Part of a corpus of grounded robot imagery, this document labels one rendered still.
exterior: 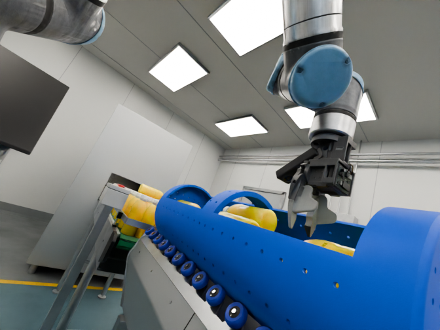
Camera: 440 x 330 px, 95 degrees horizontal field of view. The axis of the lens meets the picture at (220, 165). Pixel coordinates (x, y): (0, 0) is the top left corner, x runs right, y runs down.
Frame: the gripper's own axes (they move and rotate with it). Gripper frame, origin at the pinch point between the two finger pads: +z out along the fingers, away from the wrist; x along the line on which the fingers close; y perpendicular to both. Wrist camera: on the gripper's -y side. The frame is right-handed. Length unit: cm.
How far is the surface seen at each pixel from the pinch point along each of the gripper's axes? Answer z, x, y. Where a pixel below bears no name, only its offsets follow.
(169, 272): 24.2, -6.4, -34.1
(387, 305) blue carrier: 6.7, -9.1, 18.6
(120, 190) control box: 8, -23, -82
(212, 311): 22.7, -5.4, -10.8
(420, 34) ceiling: -224, 145, -29
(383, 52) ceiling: -224, 147, -59
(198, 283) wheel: 20.3, -6.2, -18.0
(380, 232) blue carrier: -0.9, -6.8, 16.4
